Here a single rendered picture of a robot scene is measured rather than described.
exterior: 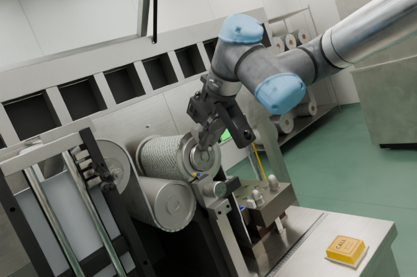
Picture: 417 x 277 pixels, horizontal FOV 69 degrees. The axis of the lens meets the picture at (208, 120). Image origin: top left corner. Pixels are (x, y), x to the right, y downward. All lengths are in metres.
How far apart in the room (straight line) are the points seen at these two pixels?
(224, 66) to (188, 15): 3.83
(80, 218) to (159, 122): 0.61
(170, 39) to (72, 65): 0.39
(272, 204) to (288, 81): 0.54
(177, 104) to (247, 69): 0.68
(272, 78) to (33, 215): 0.45
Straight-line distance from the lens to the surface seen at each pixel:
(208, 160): 0.82
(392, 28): 0.50
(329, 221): 1.05
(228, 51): 0.56
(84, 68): 1.08
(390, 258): 1.07
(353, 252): 0.88
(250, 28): 0.56
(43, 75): 1.05
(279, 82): 0.51
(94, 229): 0.62
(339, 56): 0.56
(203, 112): 0.68
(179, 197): 0.80
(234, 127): 0.66
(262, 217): 0.94
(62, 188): 0.59
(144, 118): 1.11
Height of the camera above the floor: 1.46
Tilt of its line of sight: 9 degrees down
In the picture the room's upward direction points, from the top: 21 degrees counter-clockwise
